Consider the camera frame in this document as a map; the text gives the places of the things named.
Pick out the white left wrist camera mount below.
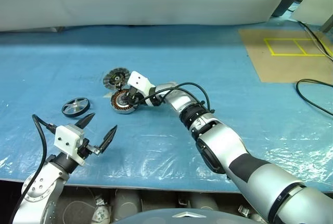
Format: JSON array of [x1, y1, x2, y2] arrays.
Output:
[[54, 124, 87, 167]]

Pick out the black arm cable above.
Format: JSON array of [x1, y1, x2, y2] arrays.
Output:
[[134, 82, 216, 114], [10, 114, 57, 224]]

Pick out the dark grey rounded shape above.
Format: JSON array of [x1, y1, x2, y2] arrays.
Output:
[[113, 189, 143, 221], [190, 192, 221, 210]]

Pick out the yellow tape grid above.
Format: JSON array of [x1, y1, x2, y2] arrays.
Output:
[[264, 37, 331, 57]]

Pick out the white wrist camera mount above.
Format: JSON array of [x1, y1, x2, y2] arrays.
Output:
[[54, 124, 87, 167], [127, 71, 157, 98]]

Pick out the thick black loose cable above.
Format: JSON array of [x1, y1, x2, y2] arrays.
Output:
[[296, 78, 333, 117]]

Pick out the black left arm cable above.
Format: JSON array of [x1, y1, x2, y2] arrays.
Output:
[[10, 114, 57, 224]]

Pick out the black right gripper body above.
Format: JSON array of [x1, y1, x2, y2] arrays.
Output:
[[129, 85, 147, 103]]

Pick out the finned silver motor lid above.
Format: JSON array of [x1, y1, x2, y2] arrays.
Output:
[[103, 68, 130, 90]]

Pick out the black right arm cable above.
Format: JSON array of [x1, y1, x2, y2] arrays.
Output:
[[134, 82, 216, 114]]

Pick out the white panel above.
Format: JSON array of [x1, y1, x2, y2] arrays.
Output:
[[292, 0, 333, 26]]

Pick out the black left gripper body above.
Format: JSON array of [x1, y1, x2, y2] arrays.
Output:
[[76, 138, 103, 161]]

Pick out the thin black cable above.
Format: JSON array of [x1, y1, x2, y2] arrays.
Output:
[[298, 20, 333, 61]]

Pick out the brown cardboard sheet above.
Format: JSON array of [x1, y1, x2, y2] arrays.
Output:
[[238, 28, 333, 83]]

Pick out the grey robot torso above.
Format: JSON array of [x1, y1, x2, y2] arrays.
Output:
[[110, 207, 252, 224]]

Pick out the grey metal leg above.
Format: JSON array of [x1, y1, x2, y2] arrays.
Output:
[[320, 13, 333, 33]]

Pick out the blue plastic table cover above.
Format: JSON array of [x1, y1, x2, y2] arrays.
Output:
[[0, 17, 333, 194]]

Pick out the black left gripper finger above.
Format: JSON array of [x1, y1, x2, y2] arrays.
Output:
[[75, 113, 96, 129], [98, 124, 118, 154]]

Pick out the silver motor housing copper windings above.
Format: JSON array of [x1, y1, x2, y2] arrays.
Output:
[[110, 90, 139, 114]]

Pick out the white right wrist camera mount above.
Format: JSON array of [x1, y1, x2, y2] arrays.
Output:
[[127, 71, 157, 98]]

